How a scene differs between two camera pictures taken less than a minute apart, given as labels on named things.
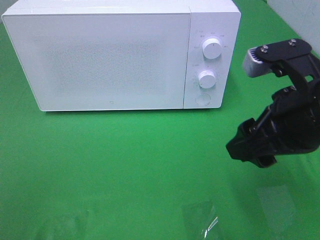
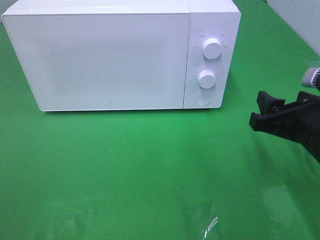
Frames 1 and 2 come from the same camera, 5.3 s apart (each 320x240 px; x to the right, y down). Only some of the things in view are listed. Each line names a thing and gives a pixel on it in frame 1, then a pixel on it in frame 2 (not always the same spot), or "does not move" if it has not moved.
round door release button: (203, 99) does not move
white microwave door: (102, 61) does not move
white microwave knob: (207, 79) does not move
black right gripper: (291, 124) → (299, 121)
